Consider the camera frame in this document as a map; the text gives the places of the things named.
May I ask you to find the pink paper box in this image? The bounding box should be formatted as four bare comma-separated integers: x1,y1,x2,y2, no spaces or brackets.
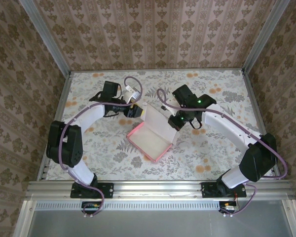
126,102,178,163

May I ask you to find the floral table cover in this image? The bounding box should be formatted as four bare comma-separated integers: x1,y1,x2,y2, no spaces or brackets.
46,70,274,181

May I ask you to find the grey metal panel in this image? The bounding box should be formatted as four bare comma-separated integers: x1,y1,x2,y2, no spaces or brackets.
27,209,294,237

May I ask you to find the aluminium rear rail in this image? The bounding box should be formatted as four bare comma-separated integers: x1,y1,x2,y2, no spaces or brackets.
69,67,245,74

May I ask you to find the aluminium side rail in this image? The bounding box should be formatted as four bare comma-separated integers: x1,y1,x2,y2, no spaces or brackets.
37,71,74,182

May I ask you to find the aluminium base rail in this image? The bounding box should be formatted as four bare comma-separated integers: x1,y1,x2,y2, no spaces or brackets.
24,180,296,200

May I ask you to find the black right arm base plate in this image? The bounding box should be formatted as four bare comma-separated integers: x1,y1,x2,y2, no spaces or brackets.
201,182,247,198

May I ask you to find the slotted grey cable duct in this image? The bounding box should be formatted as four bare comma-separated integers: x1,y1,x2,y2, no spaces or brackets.
33,200,284,211

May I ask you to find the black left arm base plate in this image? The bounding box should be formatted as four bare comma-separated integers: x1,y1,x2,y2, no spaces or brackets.
70,182,114,199

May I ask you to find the aluminium corner post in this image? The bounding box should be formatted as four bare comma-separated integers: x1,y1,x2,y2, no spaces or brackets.
17,0,72,75
241,0,291,72

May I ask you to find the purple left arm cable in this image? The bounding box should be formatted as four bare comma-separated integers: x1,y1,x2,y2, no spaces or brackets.
59,76,143,219

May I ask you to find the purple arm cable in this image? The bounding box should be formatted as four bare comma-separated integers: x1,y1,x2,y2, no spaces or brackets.
59,76,143,219
156,88,288,218

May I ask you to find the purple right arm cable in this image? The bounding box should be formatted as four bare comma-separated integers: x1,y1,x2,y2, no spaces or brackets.
156,88,288,218

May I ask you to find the aluminium frame bar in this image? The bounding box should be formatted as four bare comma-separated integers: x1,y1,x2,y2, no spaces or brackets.
13,199,35,237
282,198,296,237

